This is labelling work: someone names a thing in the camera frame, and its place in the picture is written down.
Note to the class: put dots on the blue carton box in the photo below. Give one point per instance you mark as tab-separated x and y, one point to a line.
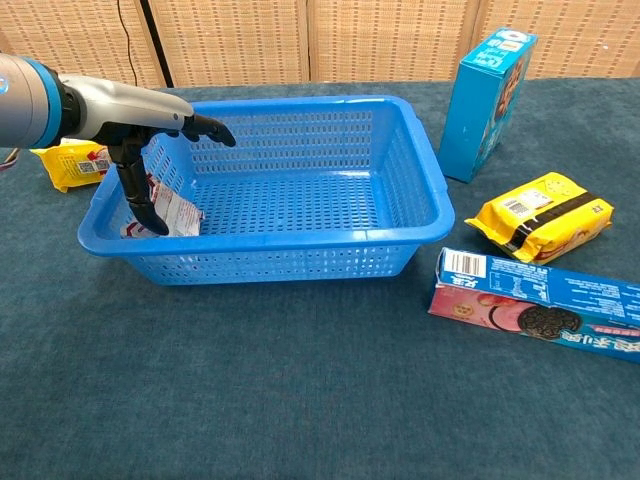
475	110

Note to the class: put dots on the black tripod stand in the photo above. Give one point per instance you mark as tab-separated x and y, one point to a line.
157	50

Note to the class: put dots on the yellow black snack packet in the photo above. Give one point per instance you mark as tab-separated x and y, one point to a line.
550	235

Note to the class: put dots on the yellow red Lipo snack bag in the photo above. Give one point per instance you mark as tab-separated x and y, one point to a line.
65	165

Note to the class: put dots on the white red small snack packet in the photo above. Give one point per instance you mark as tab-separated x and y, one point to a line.
182	215

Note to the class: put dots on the blue plastic perforated basket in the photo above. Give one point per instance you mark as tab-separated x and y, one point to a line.
260	247

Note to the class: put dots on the wide bamboo folding screen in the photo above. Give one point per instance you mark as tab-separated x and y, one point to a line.
240	45

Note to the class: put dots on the pink blue cookie pack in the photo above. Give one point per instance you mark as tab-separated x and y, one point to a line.
500	310

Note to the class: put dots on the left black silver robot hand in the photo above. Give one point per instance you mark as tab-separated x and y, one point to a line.
125	107

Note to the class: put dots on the teal carpet table mat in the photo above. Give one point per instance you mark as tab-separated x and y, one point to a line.
300	375

